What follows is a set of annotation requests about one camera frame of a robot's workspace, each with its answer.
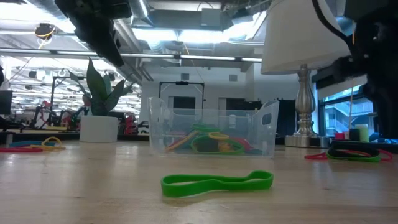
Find wide black rubber band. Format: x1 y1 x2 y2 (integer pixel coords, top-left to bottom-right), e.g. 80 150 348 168
197 139 219 153
325 146 381 159

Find dark background monitor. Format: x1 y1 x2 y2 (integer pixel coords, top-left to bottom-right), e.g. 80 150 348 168
0 90 14 116

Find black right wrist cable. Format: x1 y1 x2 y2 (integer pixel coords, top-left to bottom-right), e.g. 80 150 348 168
312 0 354 48

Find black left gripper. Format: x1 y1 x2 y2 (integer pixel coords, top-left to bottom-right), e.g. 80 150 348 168
54 0 133 67

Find white shade silver table lamp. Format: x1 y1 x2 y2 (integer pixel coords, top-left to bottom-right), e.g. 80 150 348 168
260 0 352 149

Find snake plant in white pot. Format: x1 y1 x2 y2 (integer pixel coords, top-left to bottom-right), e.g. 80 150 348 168
68 58 135 144

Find linear ceiling light bar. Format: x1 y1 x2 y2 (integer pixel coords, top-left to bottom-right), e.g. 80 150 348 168
0 48 264 63

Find clear plastic bin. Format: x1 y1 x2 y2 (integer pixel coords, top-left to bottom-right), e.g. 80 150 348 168
148 96 280 159

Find black extrusion table frame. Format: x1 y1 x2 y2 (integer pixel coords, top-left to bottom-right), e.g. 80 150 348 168
0 130 398 154

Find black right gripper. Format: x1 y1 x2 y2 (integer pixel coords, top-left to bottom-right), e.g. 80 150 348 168
334 17 398 139

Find grey ceiling box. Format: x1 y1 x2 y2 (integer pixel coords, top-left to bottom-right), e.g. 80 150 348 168
201 7 223 27

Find black background rig frame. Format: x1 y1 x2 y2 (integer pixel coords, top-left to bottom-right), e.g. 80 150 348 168
49 75 90 126

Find pale green container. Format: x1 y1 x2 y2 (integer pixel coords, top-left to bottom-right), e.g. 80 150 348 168
355 124 370 143

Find ceiling cord reel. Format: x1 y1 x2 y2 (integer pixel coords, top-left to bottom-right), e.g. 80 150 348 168
34 22 57 50

